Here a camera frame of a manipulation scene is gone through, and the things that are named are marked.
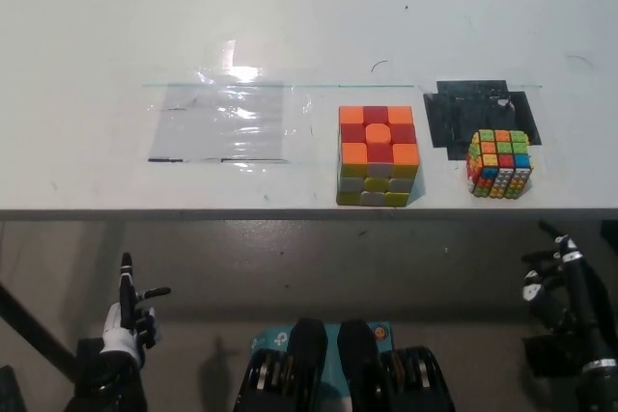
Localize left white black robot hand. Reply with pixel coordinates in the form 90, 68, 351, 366
102, 251, 173, 365

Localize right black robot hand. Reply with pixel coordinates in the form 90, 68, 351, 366
520, 221, 610, 372

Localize small studded multicolour puzzle cube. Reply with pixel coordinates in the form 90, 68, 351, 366
465, 128, 532, 200

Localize black robot body blocks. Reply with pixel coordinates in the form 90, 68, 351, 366
233, 317, 458, 412

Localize large orange red puzzle cube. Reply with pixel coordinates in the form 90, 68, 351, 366
335, 105, 421, 208

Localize black table foot plate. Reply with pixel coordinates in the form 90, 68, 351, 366
75, 337, 106, 385
522, 333, 588, 378

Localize black diagonal table strut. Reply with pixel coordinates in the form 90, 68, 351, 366
0, 280, 79, 372

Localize black tape patch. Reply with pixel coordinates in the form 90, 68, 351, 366
422, 78, 543, 161

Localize teal cardboard box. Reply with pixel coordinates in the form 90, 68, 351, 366
248, 319, 391, 412

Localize clear plastic sheet grey patch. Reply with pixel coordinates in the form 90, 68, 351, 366
142, 38, 315, 167

